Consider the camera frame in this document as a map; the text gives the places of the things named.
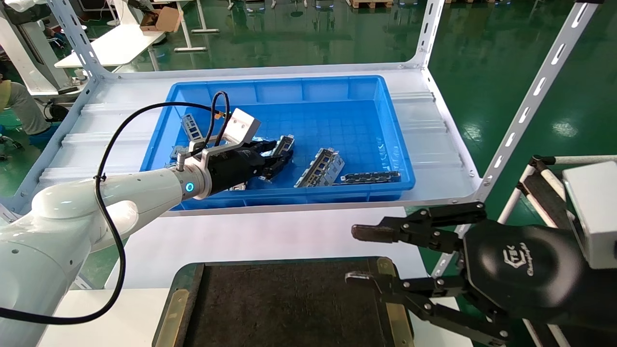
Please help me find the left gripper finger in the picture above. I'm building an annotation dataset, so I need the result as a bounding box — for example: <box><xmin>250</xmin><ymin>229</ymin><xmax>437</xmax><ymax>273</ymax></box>
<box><xmin>260</xmin><ymin>150</ymin><xmax>294</xmax><ymax>183</ymax></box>
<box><xmin>251</xmin><ymin>140</ymin><xmax>281</xmax><ymax>158</ymax></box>

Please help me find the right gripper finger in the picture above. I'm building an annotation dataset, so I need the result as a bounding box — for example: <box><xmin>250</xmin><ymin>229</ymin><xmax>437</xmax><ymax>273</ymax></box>
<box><xmin>351</xmin><ymin>201</ymin><xmax>488</xmax><ymax>254</ymax></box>
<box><xmin>345</xmin><ymin>271</ymin><xmax>512</xmax><ymax>346</ymax></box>

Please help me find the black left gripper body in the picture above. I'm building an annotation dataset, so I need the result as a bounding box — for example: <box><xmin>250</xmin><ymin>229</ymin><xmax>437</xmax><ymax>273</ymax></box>
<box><xmin>207</xmin><ymin>147</ymin><xmax>266</xmax><ymax>196</ymax></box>

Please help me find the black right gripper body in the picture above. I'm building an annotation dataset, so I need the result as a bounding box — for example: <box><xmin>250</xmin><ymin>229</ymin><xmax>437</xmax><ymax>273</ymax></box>
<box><xmin>464</xmin><ymin>222</ymin><xmax>617</xmax><ymax>329</ymax></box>

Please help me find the silver metal channel part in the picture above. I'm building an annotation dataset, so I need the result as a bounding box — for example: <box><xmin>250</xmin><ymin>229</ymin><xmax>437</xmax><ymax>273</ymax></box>
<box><xmin>294</xmin><ymin>147</ymin><xmax>338</xmax><ymax>188</ymax></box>
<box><xmin>271</xmin><ymin>135</ymin><xmax>295</xmax><ymax>159</ymax></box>

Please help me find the dark long metal part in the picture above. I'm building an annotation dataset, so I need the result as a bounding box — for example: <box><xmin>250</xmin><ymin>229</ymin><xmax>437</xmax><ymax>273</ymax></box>
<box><xmin>340</xmin><ymin>171</ymin><xmax>402</xmax><ymax>185</ymax></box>

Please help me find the black tray container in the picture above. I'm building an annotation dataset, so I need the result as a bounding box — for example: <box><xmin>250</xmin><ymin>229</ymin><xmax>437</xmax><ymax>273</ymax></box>
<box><xmin>153</xmin><ymin>256</ymin><xmax>415</xmax><ymax>347</ymax></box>

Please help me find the blue plastic bin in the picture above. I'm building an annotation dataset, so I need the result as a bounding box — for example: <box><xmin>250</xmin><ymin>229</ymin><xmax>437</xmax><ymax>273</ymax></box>
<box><xmin>140</xmin><ymin>75</ymin><xmax>416</xmax><ymax>213</ymax></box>

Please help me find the brown cardboard box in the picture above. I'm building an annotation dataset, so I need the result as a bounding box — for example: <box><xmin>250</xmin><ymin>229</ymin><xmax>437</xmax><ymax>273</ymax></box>
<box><xmin>140</xmin><ymin>6</ymin><xmax>182</xmax><ymax>32</ymax></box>

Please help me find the white desk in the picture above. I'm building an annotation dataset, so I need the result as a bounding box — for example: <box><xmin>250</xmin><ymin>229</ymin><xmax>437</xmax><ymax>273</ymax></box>
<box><xmin>54</xmin><ymin>23</ymin><xmax>167</xmax><ymax>68</ymax></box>

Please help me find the white slotted metal rack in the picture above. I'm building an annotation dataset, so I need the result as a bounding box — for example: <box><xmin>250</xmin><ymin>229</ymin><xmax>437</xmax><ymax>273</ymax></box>
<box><xmin>0</xmin><ymin>0</ymin><xmax>603</xmax><ymax>290</ymax></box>

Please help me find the white humanoid robot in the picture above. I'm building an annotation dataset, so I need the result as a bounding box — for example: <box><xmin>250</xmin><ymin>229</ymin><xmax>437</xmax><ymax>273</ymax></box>
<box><xmin>0</xmin><ymin>0</ymin><xmax>80</xmax><ymax>94</ymax></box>

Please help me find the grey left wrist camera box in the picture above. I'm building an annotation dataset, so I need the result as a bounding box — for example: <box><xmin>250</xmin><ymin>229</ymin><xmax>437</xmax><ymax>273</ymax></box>
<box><xmin>188</xmin><ymin>108</ymin><xmax>262</xmax><ymax>167</ymax></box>

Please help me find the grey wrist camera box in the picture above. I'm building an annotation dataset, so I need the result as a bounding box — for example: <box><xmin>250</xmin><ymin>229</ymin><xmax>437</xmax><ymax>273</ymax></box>
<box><xmin>188</xmin><ymin>108</ymin><xmax>262</xmax><ymax>167</ymax></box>
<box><xmin>562</xmin><ymin>161</ymin><xmax>617</xmax><ymax>269</ymax></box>

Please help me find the perforated metal bracket part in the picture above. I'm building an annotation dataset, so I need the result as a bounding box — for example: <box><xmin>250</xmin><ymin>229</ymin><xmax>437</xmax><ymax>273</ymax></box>
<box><xmin>181</xmin><ymin>114</ymin><xmax>204</xmax><ymax>143</ymax></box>

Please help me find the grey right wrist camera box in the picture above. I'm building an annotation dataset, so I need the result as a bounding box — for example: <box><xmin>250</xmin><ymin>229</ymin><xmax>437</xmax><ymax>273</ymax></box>
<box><xmin>562</xmin><ymin>161</ymin><xmax>617</xmax><ymax>269</ymax></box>

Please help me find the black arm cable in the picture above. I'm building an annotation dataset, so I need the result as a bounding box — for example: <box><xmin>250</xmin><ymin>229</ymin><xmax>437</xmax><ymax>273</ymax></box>
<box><xmin>0</xmin><ymin>91</ymin><xmax>231</xmax><ymax>325</ymax></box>

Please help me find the white desk leg frame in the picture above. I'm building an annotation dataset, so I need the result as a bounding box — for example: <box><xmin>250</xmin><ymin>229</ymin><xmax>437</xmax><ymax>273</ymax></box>
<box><xmin>174</xmin><ymin>0</ymin><xmax>220</xmax><ymax>53</ymax></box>

